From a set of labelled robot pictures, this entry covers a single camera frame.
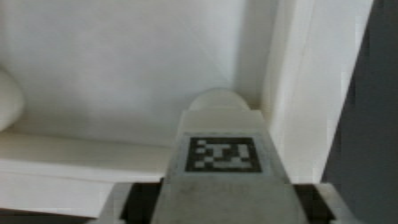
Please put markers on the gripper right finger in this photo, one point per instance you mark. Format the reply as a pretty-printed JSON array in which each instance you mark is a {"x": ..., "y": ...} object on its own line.
[{"x": 323, "y": 205}]

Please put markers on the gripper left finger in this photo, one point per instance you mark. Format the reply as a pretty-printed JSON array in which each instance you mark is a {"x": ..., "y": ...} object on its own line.
[{"x": 130, "y": 203}]

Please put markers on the white table leg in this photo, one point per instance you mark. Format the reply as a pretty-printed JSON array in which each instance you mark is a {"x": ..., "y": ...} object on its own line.
[{"x": 226, "y": 185}]

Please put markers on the white square table top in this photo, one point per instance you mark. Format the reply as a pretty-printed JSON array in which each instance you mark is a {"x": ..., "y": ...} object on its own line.
[{"x": 107, "y": 63}]

